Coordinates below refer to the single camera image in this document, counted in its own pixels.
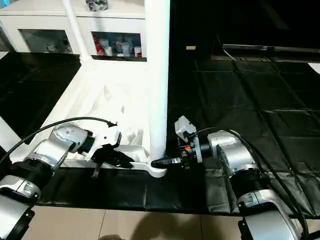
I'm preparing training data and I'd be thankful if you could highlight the white plastic table top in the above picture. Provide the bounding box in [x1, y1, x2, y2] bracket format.
[10, 57, 169, 179]

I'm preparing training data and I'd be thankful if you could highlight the black work mat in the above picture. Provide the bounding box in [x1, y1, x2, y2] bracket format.
[0, 50, 320, 220]

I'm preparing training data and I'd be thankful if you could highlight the crumpled black plastic sheet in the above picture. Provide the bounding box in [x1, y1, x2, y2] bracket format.
[170, 55, 320, 220]

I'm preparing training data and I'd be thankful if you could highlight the white cabinet with glass doors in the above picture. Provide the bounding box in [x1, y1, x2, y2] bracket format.
[0, 0, 149, 62]

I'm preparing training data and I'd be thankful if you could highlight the dark low furniture silver edge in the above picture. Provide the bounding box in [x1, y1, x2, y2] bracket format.
[222, 44, 320, 62]

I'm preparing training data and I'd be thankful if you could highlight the grey bundle of small items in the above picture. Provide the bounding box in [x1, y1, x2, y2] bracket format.
[86, 0, 110, 12]

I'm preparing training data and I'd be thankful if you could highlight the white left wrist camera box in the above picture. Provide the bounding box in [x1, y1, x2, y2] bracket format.
[91, 126, 123, 161]

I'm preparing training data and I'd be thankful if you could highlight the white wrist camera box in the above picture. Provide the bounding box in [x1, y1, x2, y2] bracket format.
[91, 126, 123, 161]
[173, 116, 196, 142]

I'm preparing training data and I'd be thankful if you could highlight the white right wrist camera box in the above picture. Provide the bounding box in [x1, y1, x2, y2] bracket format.
[173, 116, 196, 142]

